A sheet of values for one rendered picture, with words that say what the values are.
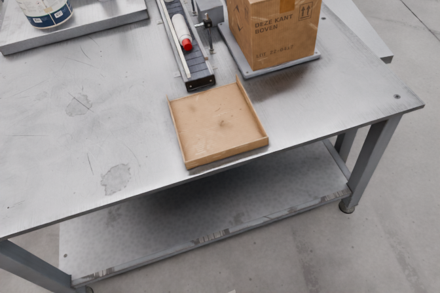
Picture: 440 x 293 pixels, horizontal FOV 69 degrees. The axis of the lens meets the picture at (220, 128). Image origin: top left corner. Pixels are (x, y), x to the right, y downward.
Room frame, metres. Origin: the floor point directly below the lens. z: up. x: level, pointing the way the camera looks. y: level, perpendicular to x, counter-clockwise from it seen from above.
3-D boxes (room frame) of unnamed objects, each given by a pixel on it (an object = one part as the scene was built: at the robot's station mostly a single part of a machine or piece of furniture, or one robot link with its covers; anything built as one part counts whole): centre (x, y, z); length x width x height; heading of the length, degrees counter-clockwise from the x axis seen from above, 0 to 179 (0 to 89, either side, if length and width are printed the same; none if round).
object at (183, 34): (1.12, 0.08, 0.91); 0.20 x 0.05 x 0.05; 8
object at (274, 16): (1.05, -0.25, 0.99); 0.30 x 0.24 x 0.27; 8
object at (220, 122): (0.69, 0.01, 0.85); 0.30 x 0.26 x 0.04; 9
